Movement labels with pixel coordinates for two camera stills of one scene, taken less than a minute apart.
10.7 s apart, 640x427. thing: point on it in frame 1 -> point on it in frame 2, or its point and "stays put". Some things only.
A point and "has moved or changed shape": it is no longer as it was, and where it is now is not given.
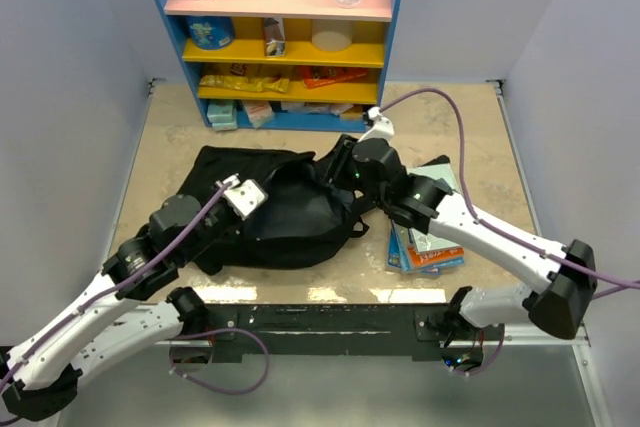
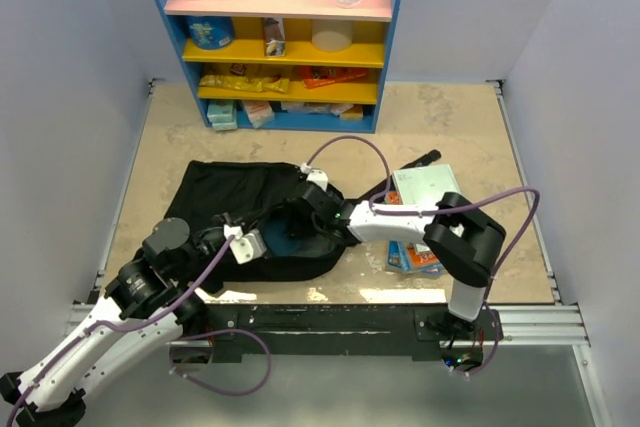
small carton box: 275,38 stays put
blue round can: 211,32 stays put
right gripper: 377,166 -> 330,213
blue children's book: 398,255 stays put
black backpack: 300,211 has moved or changed shape
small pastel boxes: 221,116 stays put
